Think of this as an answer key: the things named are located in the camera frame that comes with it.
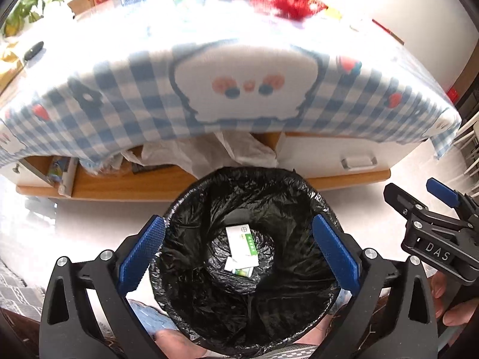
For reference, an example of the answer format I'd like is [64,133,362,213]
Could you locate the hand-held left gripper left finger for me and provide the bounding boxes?
[39,215,167,359]

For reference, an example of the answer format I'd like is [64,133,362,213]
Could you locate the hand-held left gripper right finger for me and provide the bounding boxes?
[312,213,440,359]

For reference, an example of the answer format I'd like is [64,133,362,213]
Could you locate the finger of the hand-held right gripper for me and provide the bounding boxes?
[426,178,479,221]
[383,183,470,232]

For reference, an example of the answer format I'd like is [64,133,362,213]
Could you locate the black bag lined trash bin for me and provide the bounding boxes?
[149,167,348,358]

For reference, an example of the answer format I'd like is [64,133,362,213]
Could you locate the red wrapper scraps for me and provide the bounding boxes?
[251,0,328,21]

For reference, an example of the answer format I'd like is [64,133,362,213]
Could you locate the person's right hand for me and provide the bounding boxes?
[430,271,479,328]

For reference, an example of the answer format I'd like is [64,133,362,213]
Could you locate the light blue right slipper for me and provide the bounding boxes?
[329,290,352,315]

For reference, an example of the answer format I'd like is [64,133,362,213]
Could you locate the light blue slipper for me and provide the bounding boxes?
[127,299,180,341]
[329,290,352,315]

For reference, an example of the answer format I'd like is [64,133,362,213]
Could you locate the white metal rack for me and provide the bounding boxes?
[453,112,479,180]

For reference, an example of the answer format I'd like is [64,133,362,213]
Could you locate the light blue left slipper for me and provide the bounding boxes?
[127,299,180,341]

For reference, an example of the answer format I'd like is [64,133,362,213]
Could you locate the person's right leg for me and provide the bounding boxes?
[295,307,352,348]

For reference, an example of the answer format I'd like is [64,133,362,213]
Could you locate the person's leg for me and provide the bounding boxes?
[295,307,352,348]
[154,327,210,359]

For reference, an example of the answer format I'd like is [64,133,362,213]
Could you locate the white wooden low table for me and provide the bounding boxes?
[11,131,435,200]

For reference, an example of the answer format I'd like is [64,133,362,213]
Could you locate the person's left leg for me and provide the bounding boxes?
[154,327,210,359]

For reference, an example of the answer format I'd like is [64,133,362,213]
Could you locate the small white green box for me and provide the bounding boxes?
[225,257,252,278]

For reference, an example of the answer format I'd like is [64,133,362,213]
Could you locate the white green medicine box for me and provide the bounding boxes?
[225,225,259,260]

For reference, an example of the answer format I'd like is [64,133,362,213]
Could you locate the blue yellow package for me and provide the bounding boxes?
[47,157,72,188]

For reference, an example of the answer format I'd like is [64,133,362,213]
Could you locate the grey patterned sofa cover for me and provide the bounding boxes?
[0,262,47,318]

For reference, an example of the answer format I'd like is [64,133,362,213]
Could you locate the translucent white plastic bag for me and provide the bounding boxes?
[140,131,279,178]

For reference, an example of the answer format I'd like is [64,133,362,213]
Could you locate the dark grey computer mouse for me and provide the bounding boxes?
[23,41,45,61]

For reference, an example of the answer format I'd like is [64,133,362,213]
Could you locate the plain brown cardboard box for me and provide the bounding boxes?
[67,0,94,16]

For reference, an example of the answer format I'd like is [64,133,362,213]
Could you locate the green pothos plant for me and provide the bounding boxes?
[4,0,68,38]

